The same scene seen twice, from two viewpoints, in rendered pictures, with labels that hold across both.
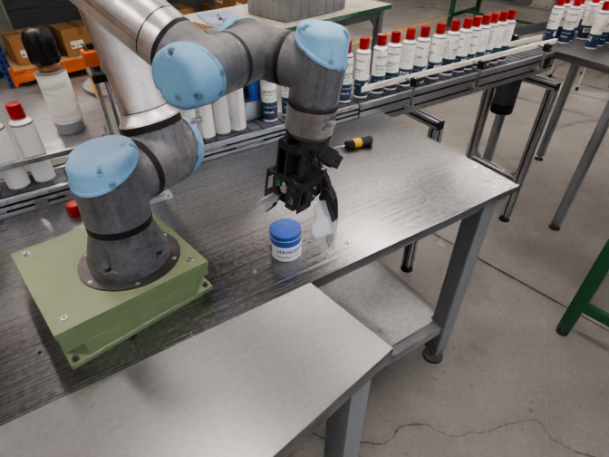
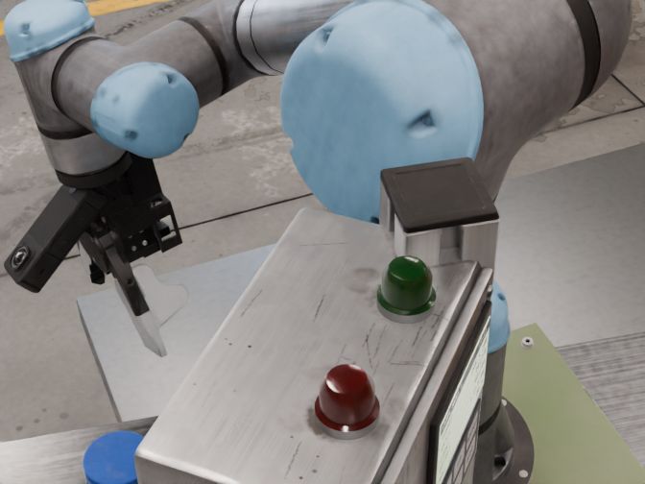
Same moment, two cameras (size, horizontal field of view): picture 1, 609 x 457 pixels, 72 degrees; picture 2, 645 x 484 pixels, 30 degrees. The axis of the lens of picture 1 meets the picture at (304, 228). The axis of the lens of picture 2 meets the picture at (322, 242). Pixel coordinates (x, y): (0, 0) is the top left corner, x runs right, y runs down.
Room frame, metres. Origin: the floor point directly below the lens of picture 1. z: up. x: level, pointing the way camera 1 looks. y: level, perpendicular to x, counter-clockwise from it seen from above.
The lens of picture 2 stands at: (1.37, 0.52, 1.84)
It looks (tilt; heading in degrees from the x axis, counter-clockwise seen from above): 40 degrees down; 201
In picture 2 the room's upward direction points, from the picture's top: 1 degrees counter-clockwise
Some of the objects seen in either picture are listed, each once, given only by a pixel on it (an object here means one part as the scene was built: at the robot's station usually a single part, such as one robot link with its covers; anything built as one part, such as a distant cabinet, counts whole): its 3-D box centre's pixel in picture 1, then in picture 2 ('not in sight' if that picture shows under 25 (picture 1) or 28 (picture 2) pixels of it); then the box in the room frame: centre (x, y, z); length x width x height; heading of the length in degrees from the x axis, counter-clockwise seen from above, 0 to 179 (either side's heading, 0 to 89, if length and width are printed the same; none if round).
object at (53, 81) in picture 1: (53, 82); not in sight; (1.24, 0.74, 1.03); 0.09 x 0.09 x 0.30
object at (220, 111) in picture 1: (218, 100); not in sight; (1.22, 0.26, 0.98); 0.05 x 0.05 x 0.20
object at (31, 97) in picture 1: (124, 105); not in sight; (1.49, 0.66, 0.86); 0.80 x 0.67 x 0.05; 122
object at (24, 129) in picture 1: (30, 142); not in sight; (0.95, 0.68, 0.98); 0.05 x 0.05 x 0.20
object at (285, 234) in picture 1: (285, 239); (122, 479); (0.72, 0.04, 0.87); 0.07 x 0.07 x 0.07
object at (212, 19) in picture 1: (220, 17); not in sight; (3.06, 0.56, 0.81); 0.32 x 0.24 x 0.01; 28
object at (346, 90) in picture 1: (344, 72); not in sight; (1.47, -0.14, 0.98); 0.05 x 0.05 x 0.20
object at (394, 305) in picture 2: not in sight; (406, 283); (1.00, 0.41, 1.49); 0.03 x 0.03 x 0.02
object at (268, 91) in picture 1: (268, 89); not in sight; (1.31, 0.11, 0.98); 0.05 x 0.05 x 0.20
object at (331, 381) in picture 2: not in sight; (346, 395); (1.07, 0.41, 1.49); 0.03 x 0.03 x 0.02
